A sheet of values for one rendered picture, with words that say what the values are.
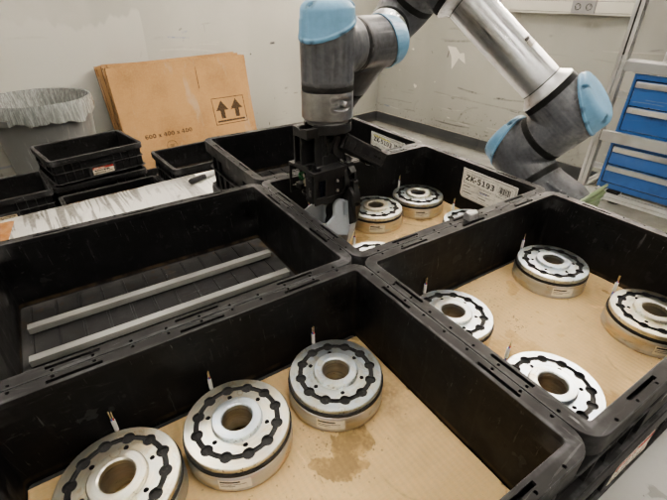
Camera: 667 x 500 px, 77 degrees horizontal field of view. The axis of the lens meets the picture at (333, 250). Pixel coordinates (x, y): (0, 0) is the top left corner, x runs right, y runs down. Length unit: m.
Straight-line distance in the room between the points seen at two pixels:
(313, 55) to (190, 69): 2.89
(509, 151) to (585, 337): 0.53
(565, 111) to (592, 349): 0.53
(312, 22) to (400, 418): 0.48
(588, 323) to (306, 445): 0.41
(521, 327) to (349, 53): 0.43
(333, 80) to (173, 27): 3.02
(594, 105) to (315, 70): 0.59
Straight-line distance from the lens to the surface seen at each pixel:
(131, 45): 3.50
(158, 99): 3.38
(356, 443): 0.46
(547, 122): 1.02
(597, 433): 0.40
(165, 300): 0.67
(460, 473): 0.46
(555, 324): 0.65
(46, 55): 3.40
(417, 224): 0.83
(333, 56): 0.60
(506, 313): 0.64
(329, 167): 0.65
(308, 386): 0.47
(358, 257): 0.53
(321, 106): 0.61
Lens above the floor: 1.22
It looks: 32 degrees down
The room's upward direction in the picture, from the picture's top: straight up
